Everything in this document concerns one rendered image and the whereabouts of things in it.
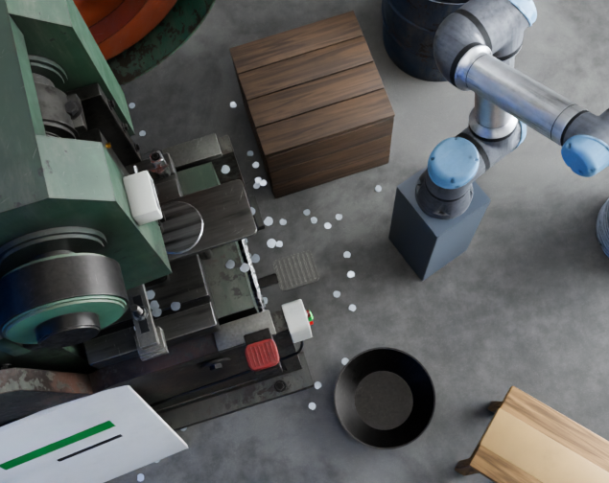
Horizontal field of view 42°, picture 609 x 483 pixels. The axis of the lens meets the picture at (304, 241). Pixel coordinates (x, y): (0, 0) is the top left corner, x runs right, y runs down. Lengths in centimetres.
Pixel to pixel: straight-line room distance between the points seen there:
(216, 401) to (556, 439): 99
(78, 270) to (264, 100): 135
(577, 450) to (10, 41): 165
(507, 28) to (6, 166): 101
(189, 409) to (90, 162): 144
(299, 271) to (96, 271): 129
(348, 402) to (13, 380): 107
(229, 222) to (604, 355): 132
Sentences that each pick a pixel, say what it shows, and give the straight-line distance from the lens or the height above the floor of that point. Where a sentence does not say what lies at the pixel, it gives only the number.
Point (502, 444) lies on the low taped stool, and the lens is 215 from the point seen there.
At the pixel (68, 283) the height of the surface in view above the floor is 141.
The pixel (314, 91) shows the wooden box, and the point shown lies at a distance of 238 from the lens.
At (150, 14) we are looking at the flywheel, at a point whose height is 109.
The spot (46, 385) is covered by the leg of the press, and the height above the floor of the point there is 75.
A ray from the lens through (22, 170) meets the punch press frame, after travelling 111.
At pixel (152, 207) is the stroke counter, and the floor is 134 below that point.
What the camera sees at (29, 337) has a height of 132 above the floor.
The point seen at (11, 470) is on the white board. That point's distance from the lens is 226.
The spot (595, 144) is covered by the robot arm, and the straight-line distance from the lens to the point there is 140.
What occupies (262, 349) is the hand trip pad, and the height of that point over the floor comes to 76.
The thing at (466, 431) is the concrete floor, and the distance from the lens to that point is 247.
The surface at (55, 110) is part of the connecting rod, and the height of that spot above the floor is 140.
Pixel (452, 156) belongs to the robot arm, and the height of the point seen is 68.
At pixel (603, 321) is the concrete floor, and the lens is 262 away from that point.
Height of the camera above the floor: 244
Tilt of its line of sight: 72 degrees down
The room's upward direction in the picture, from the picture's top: 10 degrees counter-clockwise
